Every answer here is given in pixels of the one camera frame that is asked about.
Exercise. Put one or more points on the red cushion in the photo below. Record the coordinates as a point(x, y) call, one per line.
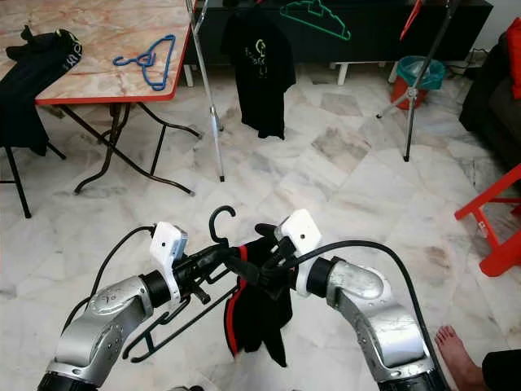
point(514, 57)

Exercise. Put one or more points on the chrome clothes rack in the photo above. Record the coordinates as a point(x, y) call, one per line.
point(207, 98)

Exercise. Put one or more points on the red bin teal liner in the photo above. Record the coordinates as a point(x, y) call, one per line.
point(423, 72)

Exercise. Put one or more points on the marble table red edge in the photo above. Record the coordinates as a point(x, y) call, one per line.
point(106, 32)

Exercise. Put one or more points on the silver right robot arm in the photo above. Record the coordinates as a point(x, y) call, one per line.
point(383, 318)

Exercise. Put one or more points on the person leg black trousers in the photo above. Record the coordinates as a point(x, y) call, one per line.
point(505, 375)

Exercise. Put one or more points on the black shirt green print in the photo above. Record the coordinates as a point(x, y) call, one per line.
point(259, 85)
point(32, 90)

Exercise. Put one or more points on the blue plastic hanger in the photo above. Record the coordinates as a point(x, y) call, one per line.
point(146, 59)

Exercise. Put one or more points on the red plastic stool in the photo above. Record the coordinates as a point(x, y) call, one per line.
point(501, 261)

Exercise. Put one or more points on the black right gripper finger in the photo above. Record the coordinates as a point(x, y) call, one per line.
point(251, 265)
point(269, 233)

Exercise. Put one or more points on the dark grey sofa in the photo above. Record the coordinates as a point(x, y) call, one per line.
point(488, 114)

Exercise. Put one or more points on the person bare foot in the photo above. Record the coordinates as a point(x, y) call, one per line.
point(460, 362)

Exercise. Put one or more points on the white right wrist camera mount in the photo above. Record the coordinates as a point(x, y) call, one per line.
point(303, 235)

